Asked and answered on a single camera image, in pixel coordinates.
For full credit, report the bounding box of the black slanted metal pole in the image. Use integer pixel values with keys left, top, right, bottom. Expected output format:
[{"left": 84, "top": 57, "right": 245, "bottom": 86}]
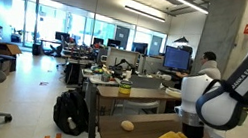
[{"left": 81, "top": 82, "right": 107, "bottom": 138}]

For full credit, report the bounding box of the white chair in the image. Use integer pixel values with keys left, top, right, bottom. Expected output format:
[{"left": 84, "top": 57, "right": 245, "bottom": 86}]
[{"left": 112, "top": 93, "right": 162, "bottom": 123}]

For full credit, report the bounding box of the long ceiling light strip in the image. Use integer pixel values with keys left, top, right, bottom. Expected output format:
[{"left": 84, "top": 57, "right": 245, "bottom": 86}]
[
  {"left": 156, "top": 0, "right": 212, "bottom": 16},
  {"left": 123, "top": 4, "right": 168, "bottom": 23}
]

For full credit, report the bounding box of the black lamp shade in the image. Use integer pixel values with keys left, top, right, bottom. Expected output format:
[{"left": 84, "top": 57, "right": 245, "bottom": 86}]
[{"left": 173, "top": 34, "right": 190, "bottom": 47}]

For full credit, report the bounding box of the white desk partition panel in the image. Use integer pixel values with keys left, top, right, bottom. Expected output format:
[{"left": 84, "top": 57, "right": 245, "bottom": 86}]
[{"left": 104, "top": 46, "right": 141, "bottom": 72}]

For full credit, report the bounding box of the seated person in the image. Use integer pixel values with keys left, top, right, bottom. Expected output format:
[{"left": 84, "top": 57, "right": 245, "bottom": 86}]
[{"left": 174, "top": 46, "right": 226, "bottom": 86}]

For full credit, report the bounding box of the black backpack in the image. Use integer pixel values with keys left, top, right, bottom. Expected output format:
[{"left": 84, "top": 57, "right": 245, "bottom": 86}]
[{"left": 49, "top": 85, "right": 96, "bottom": 138}]

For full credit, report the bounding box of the yellow green wipes canister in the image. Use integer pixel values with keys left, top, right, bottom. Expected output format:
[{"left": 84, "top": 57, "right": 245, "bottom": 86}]
[{"left": 117, "top": 79, "right": 134, "bottom": 96}]

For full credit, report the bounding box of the computer monitor blue screen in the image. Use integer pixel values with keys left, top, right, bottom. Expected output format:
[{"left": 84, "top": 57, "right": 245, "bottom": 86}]
[{"left": 162, "top": 45, "right": 192, "bottom": 74}]

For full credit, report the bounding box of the open cardboard box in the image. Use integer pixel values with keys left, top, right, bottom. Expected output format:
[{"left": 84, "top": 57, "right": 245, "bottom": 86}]
[{"left": 0, "top": 41, "right": 24, "bottom": 75}]

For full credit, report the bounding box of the white tape roll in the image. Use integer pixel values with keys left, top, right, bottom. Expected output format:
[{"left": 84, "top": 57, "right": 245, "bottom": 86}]
[{"left": 164, "top": 86, "right": 182, "bottom": 99}]

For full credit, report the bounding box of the beige potato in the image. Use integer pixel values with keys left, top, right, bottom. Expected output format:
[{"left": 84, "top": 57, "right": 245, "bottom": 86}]
[{"left": 119, "top": 118, "right": 137, "bottom": 133}]

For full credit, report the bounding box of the brown wooden desk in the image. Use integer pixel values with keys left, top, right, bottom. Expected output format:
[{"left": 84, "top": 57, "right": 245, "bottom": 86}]
[{"left": 91, "top": 77, "right": 184, "bottom": 130}]

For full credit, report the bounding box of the green storage bin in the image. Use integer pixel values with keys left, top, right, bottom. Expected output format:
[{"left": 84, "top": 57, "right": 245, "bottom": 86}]
[{"left": 237, "top": 108, "right": 248, "bottom": 128}]

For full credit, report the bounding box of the black trash bin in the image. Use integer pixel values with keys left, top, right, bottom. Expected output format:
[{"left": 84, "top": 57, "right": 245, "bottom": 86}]
[{"left": 30, "top": 42, "right": 43, "bottom": 57}]

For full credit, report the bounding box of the black computer monitor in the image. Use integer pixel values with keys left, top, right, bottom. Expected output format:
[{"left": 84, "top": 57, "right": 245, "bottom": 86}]
[
  {"left": 130, "top": 40, "right": 150, "bottom": 56},
  {"left": 54, "top": 30, "right": 71, "bottom": 44},
  {"left": 92, "top": 37, "right": 106, "bottom": 46},
  {"left": 107, "top": 38, "right": 122, "bottom": 49}
]

